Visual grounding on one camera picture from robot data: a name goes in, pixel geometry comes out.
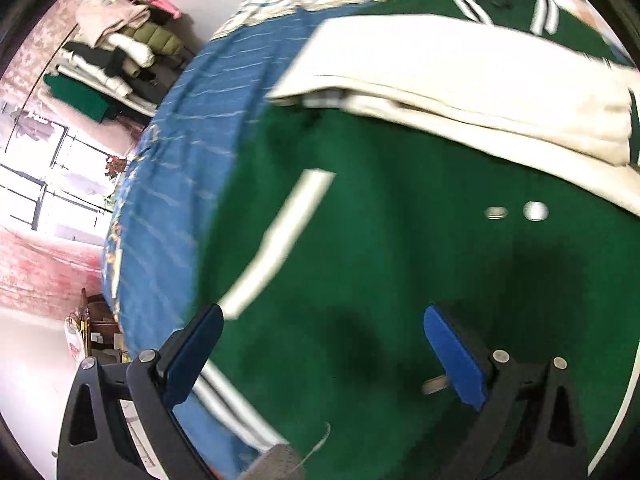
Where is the olive puffer jacket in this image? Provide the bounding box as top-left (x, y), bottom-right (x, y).
top-left (120, 22), bottom-right (185, 57)

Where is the pink floral curtain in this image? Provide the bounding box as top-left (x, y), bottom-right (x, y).
top-left (0, 0), bottom-right (118, 313)

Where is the bed with blue striped sheet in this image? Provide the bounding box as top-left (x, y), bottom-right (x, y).
top-left (100, 0), bottom-right (638, 480)

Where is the hot pink plush garment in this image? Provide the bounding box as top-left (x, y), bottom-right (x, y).
top-left (127, 0), bottom-right (182, 20)

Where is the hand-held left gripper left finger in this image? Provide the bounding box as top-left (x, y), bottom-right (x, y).
top-left (56, 303), bottom-right (224, 480)

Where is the pink fleece robe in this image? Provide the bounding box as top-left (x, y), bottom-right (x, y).
top-left (76, 0), bottom-right (151, 47)

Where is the metal clothes rack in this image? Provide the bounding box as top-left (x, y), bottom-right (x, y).
top-left (47, 25), bottom-right (201, 123)

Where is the green hanging coat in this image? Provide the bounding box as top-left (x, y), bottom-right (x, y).
top-left (43, 73), bottom-right (114, 124)

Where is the black hanging coat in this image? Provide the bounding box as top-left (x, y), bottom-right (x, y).
top-left (64, 41), bottom-right (168, 103)

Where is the dark wooden furniture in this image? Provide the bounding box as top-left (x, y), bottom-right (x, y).
top-left (79, 287), bottom-right (128, 365)

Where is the red flower plant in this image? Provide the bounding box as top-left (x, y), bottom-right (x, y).
top-left (103, 155), bottom-right (129, 179)

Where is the white puffer jacket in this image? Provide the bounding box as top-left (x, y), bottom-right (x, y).
top-left (106, 32), bottom-right (157, 68)

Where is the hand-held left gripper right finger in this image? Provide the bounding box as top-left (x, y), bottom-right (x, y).
top-left (423, 303), bottom-right (590, 480)

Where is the green varsity jacket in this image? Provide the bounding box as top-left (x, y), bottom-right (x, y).
top-left (197, 0), bottom-right (640, 480)

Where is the barred window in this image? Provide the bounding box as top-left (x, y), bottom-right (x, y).
top-left (0, 100), bottom-right (118, 247)

